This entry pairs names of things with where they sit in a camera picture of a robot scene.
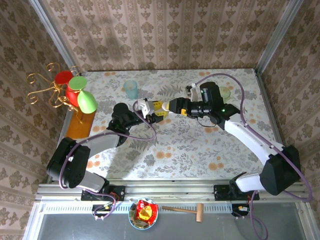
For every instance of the green plastic cup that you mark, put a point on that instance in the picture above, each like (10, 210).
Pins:
(226, 93)

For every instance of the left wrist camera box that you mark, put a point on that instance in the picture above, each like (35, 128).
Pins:
(145, 106)

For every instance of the aluminium frame post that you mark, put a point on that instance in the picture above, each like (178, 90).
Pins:
(55, 33)
(279, 35)

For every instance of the wooden mallet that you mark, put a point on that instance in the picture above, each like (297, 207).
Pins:
(199, 212)

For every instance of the blue plastic cup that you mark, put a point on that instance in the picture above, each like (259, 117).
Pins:
(130, 90)

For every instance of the aluminium table side rail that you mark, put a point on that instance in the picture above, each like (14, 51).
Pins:
(268, 100)

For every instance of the green plastic goblet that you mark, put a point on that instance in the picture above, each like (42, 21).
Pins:
(86, 102)

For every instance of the leaf pattern bowl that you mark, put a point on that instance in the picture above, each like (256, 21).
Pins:
(131, 217)

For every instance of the orange wooden rack base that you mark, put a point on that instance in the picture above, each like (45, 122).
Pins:
(80, 126)

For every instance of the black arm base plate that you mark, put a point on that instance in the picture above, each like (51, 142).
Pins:
(120, 193)
(220, 193)

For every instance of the aluminium frame rail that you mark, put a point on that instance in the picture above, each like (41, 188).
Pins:
(170, 192)

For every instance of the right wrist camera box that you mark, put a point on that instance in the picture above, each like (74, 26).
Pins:
(193, 92)

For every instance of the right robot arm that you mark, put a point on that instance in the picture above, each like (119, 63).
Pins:
(250, 140)

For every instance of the red yellow snack packet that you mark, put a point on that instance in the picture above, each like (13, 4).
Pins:
(146, 212)

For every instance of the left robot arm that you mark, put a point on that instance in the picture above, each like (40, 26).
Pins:
(105, 142)

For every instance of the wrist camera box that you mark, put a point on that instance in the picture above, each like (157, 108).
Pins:
(193, 92)
(145, 106)

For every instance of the red plastic goblet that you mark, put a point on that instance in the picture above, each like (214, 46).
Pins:
(63, 77)

